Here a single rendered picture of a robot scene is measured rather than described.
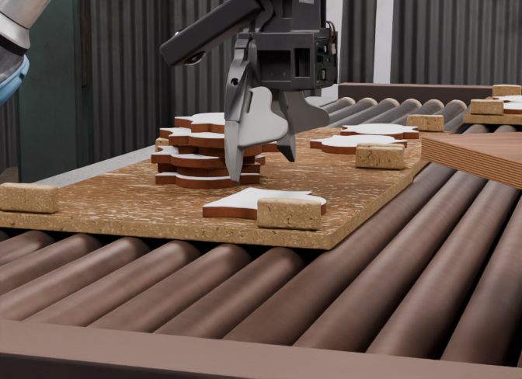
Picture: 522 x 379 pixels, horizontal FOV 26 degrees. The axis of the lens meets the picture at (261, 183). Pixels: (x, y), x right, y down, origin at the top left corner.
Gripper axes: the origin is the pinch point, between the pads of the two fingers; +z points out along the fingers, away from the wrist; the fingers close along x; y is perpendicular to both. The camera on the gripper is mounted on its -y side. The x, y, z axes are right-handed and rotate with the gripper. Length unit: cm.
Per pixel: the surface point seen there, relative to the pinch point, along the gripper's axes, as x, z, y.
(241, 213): -4.9, 3.2, 0.2
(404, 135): 62, 3, -2
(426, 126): 72, 3, -1
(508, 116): 103, 4, 6
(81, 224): -10.2, 4.1, -14.2
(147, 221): -9.5, 3.6, -7.4
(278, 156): 36.8, 3.5, -12.4
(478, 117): 102, 4, 1
